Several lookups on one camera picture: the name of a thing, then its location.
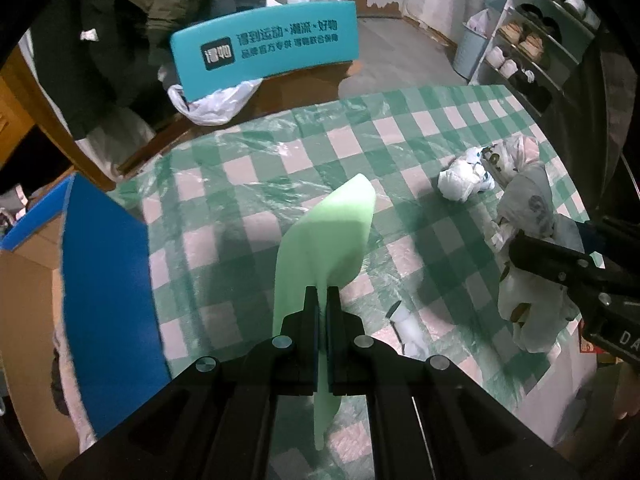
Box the person's right hand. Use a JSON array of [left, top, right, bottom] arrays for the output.
[[614, 360, 640, 421]]

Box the white hanging garment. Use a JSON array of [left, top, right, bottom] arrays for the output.
[[75, 105, 157, 192]]

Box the blue-edged cardboard shoe box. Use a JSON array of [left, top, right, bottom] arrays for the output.
[[0, 172, 173, 441]]

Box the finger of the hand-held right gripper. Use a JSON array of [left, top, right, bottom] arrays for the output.
[[575, 216, 640, 263], [507, 230, 598, 288]]

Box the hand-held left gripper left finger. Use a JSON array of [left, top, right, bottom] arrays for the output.
[[60, 286, 321, 480]]

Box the light blue trash bin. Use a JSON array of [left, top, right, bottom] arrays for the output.
[[451, 10, 493, 81]]

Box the brown cardboard box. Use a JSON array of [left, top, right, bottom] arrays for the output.
[[235, 59, 362, 113]]

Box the black hanging jacket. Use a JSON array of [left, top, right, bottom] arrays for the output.
[[30, 0, 171, 138]]

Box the small white tube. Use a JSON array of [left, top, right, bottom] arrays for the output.
[[392, 302, 429, 359]]

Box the white blue crumpled bag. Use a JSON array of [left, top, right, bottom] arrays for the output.
[[439, 146, 501, 203]]

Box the light green foam sheet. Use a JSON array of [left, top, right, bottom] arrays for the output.
[[271, 173, 377, 453]]

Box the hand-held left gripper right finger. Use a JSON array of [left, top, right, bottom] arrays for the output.
[[327, 285, 581, 480]]

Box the wooden louvered wardrobe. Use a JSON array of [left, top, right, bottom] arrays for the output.
[[0, 45, 201, 178]]

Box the teal printed box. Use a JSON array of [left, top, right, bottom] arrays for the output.
[[170, 0, 361, 103]]

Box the grey shoe rack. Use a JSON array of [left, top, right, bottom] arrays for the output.
[[470, 0, 603, 117]]

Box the large translucent white plastic bag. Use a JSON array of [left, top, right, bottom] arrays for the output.
[[482, 135, 587, 353]]

